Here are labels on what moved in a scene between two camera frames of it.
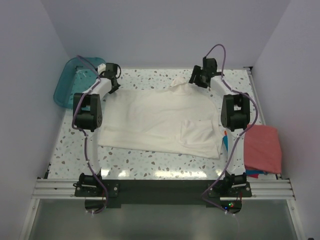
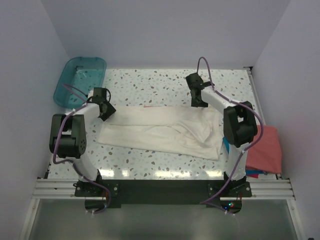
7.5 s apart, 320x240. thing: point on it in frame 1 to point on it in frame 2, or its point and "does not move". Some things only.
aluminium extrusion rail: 262,189 does not move
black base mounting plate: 162,193 does not move
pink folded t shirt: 262,149 does not move
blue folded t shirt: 248,172 does not move
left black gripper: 114,85 to 108,111
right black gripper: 197,78 to 197,100
